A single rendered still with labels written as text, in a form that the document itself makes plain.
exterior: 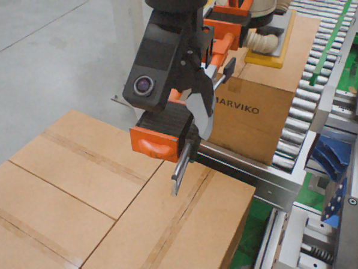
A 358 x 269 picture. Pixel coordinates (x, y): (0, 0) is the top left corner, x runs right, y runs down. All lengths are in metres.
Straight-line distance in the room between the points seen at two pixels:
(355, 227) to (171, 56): 0.50
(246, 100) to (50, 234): 0.86
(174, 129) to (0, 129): 2.24
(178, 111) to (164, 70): 0.14
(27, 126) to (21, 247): 1.42
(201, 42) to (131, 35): 1.85
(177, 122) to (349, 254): 0.39
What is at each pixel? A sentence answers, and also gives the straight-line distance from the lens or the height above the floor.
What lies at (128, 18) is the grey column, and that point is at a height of 0.68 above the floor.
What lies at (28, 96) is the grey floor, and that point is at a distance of 2.83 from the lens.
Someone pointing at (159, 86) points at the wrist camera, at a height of 1.38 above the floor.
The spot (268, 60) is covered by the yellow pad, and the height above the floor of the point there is 1.14.
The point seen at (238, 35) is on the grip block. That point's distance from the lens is 0.70.
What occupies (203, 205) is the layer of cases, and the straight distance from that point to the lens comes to 1.22.
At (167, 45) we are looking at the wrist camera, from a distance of 0.35.
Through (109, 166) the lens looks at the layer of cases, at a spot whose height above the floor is 0.54.
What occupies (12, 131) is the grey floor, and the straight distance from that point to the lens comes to 2.55.
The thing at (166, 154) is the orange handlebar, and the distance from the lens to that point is 0.43.
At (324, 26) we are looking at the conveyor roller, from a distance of 2.63.
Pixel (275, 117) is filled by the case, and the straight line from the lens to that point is 1.18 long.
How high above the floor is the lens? 1.58
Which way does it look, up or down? 45 degrees down
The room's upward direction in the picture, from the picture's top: straight up
